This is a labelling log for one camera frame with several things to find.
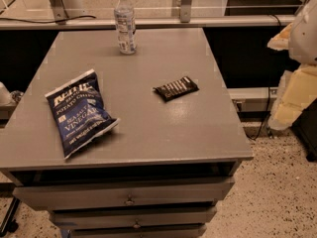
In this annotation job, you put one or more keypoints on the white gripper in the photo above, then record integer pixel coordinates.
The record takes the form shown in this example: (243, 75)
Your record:
(305, 39)

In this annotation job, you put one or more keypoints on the clear plastic water bottle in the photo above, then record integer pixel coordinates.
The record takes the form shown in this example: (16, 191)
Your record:
(125, 26)

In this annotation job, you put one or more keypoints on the blue potato chip bag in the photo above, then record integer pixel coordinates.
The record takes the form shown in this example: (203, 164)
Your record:
(78, 111)

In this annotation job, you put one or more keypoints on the black snack bar wrapper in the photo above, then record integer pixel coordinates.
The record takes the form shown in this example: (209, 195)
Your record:
(176, 88)

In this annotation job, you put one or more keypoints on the grey drawer cabinet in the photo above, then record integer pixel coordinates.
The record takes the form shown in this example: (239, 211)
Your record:
(194, 136)

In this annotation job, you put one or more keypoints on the bottom grey drawer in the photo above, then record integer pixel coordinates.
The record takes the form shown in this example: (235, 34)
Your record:
(169, 231)

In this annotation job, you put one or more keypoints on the grey drawer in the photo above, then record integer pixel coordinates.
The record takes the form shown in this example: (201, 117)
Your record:
(169, 231)
(130, 193)
(131, 217)

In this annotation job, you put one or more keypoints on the middle grey drawer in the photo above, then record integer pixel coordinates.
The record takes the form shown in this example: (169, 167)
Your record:
(131, 217)

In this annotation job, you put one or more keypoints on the top grey drawer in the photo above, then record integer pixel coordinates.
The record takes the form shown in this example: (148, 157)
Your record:
(130, 193)

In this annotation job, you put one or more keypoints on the white object left edge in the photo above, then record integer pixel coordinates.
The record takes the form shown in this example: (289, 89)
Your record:
(5, 95)

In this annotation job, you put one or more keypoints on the grey metal rail frame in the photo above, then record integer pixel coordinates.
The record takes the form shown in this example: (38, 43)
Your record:
(99, 14)

